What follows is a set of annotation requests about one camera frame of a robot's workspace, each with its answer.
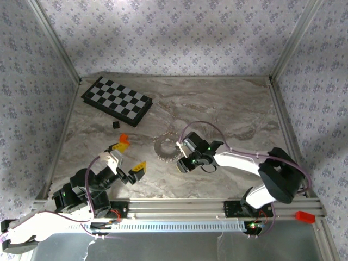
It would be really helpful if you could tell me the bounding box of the black and white chessboard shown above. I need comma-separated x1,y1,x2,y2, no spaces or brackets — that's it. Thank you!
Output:
80,76,153,128

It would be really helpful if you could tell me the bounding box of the aluminium frame post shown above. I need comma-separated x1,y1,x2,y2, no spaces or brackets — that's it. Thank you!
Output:
271,0,322,80
27,0,82,84

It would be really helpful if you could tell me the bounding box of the grey metal sheet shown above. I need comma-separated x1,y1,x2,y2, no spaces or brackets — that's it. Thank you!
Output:
29,231,321,261

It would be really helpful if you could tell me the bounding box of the small circuit board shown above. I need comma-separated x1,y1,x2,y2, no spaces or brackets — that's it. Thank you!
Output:
90,221,120,231
246,221,266,233

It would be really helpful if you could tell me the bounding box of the aluminium table edge rail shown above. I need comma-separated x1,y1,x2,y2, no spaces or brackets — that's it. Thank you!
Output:
35,81,81,201
268,78,340,261

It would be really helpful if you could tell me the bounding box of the white slotted cable duct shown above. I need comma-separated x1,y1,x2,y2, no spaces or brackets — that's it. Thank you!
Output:
67,219,248,234

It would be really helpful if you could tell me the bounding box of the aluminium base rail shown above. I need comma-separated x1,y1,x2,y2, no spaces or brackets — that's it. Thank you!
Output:
108,197,326,220

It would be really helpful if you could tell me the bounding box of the large metal ring of keyrings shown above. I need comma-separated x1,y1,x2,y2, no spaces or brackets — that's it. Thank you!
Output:
153,130,182,164

